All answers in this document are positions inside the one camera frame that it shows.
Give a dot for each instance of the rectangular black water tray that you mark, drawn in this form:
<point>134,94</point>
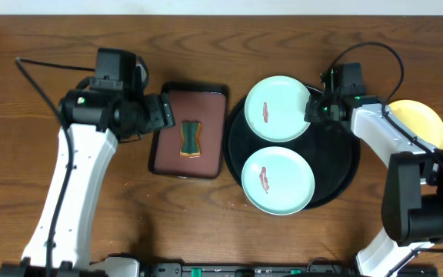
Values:
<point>191,102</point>

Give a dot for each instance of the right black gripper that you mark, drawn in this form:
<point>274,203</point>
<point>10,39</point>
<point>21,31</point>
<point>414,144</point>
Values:
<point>311,115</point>

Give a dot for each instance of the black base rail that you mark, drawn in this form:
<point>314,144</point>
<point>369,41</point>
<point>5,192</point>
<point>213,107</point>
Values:
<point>244,270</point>

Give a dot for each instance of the green yellow sponge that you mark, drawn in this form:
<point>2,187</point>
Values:
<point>190,133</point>

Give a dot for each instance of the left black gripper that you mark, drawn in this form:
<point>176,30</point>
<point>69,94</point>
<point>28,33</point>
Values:
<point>166,111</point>

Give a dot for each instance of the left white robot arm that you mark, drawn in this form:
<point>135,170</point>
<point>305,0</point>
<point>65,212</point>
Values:
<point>97,121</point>

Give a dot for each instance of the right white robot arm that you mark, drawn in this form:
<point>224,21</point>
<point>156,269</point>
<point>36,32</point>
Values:
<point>412,205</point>

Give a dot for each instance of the round black tray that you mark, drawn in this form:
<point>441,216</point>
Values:
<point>332,153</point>

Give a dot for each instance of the yellow plate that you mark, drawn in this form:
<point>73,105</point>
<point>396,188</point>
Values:
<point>421,119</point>

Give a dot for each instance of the green plate with stain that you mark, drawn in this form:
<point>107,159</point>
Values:
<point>275,108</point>

